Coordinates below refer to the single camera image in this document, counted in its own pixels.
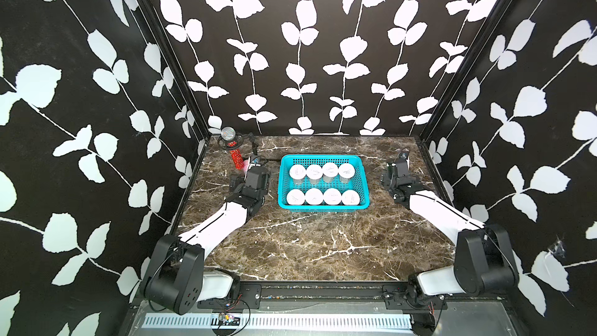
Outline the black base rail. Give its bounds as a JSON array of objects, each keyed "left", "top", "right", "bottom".
[{"left": 197, "top": 281, "right": 449, "bottom": 314}]

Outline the yogurt cup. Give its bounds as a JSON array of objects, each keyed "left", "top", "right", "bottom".
[
  {"left": 341, "top": 190, "right": 361, "bottom": 206},
  {"left": 286, "top": 189, "right": 306, "bottom": 206},
  {"left": 323, "top": 188, "right": 342, "bottom": 206},
  {"left": 289, "top": 164, "right": 306, "bottom": 186},
  {"left": 338, "top": 163, "right": 356, "bottom": 184},
  {"left": 322, "top": 162, "right": 339, "bottom": 183},
  {"left": 305, "top": 188, "right": 324, "bottom": 206},
  {"left": 306, "top": 163, "right": 323, "bottom": 185}
]

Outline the black mini tripod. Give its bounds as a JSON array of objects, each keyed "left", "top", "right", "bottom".
[{"left": 238, "top": 133, "right": 281, "bottom": 173}]

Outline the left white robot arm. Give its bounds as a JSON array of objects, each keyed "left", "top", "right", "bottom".
[{"left": 140, "top": 166, "right": 271, "bottom": 315}]

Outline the teal plastic basket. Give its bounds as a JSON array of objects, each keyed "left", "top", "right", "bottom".
[{"left": 278, "top": 154, "right": 370, "bottom": 212}]

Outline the white vented strip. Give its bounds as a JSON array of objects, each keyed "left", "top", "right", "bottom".
[{"left": 141, "top": 313, "right": 412, "bottom": 333}]

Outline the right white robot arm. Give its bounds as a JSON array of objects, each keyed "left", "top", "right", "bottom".
[{"left": 381, "top": 149, "right": 519, "bottom": 301}]

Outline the small circuit board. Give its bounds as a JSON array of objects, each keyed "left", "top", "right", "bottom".
[{"left": 216, "top": 314, "right": 242, "bottom": 328}]

